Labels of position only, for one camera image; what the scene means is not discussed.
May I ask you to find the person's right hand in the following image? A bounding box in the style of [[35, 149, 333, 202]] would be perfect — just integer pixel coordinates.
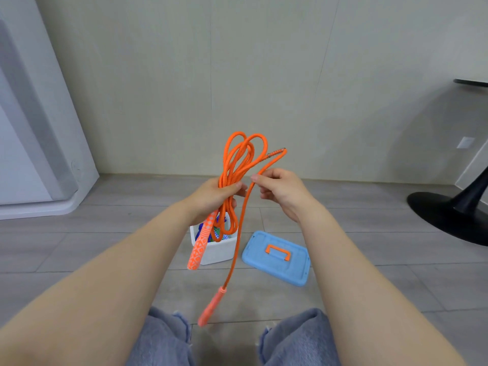
[[250, 168, 325, 224]]

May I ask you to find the person's left hand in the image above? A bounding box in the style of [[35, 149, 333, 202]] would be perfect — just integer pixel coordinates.
[[182, 177, 249, 227]]

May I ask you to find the orange jump rope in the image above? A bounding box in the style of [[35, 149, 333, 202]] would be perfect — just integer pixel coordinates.
[[187, 131, 287, 328]]

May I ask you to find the person's right forearm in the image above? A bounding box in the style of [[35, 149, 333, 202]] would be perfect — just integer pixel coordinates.
[[295, 204, 468, 366]]

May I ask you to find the person's left forearm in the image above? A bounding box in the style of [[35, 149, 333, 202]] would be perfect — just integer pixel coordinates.
[[0, 198, 214, 366]]

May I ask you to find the white storage box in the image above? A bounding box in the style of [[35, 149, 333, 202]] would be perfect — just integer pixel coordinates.
[[189, 220, 239, 266]]

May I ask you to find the person's right leg in jeans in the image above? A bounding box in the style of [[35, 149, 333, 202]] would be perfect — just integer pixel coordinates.
[[258, 308, 342, 366]]

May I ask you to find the person's leg in jeans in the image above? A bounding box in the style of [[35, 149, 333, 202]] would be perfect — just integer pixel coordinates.
[[126, 306, 196, 366], [258, 308, 342, 366]]

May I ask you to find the person's left leg in jeans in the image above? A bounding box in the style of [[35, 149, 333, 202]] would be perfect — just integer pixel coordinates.
[[126, 306, 196, 366]]

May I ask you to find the white panel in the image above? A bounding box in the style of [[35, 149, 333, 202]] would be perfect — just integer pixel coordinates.
[[455, 140, 488, 206]]

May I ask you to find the white cabinet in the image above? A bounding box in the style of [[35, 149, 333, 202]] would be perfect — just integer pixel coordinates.
[[0, 0, 100, 221]]

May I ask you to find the blue jump rope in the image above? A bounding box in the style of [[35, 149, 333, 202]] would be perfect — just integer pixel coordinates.
[[195, 222, 230, 243]]

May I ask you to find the blue lid with orange handle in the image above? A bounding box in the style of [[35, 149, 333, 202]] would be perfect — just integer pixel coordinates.
[[242, 230, 311, 287]]

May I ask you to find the black pedestal table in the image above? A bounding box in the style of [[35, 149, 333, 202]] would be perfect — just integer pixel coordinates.
[[406, 79, 488, 247]]

